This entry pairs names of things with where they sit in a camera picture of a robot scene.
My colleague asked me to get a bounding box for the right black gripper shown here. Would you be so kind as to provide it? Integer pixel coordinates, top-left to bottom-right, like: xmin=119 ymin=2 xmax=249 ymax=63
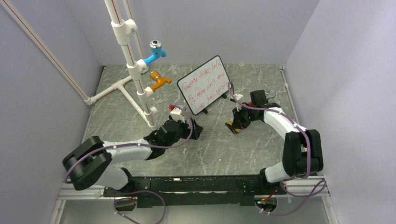
xmin=231 ymin=105 xmax=259 ymax=130

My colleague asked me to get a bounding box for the blue faucet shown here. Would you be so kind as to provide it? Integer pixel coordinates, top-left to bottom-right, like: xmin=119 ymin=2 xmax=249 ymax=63
xmin=143 ymin=39 xmax=167 ymax=66

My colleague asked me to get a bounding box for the black wire whiteboard stand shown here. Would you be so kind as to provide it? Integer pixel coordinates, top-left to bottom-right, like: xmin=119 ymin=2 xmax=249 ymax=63
xmin=194 ymin=93 xmax=227 ymax=115

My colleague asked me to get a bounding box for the white PVC pipe frame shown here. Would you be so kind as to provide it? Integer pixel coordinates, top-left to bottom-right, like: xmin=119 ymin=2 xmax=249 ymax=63
xmin=86 ymin=0 xmax=158 ymax=130

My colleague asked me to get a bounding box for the yellow black eraser cloth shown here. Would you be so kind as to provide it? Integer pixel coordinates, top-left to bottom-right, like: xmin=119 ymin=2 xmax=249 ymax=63
xmin=226 ymin=121 xmax=240 ymax=134

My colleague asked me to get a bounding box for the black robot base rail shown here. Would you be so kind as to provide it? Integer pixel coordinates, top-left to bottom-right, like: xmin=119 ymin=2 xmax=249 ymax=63
xmin=103 ymin=175 xmax=286 ymax=208

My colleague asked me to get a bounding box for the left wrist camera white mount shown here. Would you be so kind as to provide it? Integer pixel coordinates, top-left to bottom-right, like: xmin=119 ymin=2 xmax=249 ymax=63
xmin=169 ymin=105 xmax=185 ymax=123

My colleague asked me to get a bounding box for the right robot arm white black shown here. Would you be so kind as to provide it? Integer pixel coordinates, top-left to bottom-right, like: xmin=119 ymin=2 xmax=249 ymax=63
xmin=226 ymin=90 xmax=324 ymax=194

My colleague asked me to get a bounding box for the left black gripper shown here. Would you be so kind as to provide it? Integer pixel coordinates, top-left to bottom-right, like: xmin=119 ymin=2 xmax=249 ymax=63
xmin=165 ymin=115 xmax=203 ymax=149

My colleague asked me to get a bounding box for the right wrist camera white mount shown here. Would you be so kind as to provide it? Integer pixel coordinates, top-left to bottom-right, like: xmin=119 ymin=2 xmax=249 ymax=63
xmin=233 ymin=93 xmax=243 ymax=112

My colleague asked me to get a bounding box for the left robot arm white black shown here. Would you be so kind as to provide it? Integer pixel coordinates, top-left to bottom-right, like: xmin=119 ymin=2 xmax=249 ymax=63
xmin=62 ymin=119 xmax=203 ymax=196

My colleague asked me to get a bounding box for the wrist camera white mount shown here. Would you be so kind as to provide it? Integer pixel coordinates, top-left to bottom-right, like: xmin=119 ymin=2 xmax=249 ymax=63
xmin=169 ymin=105 xmax=185 ymax=123
xmin=233 ymin=93 xmax=243 ymax=112

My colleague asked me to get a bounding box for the small black-framed whiteboard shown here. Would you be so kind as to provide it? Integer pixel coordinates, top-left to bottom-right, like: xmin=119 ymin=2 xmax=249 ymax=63
xmin=177 ymin=55 xmax=230 ymax=115

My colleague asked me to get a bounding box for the aluminium extrusion frame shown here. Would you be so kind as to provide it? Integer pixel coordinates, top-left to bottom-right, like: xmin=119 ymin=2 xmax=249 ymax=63
xmin=56 ymin=176 xmax=339 ymax=224

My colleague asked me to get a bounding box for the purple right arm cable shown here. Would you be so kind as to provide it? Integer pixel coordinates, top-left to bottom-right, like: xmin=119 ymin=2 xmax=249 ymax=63
xmin=227 ymin=82 xmax=328 ymax=217

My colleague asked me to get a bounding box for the orange faucet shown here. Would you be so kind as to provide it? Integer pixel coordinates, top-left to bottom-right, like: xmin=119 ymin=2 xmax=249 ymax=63
xmin=150 ymin=70 xmax=172 ymax=92

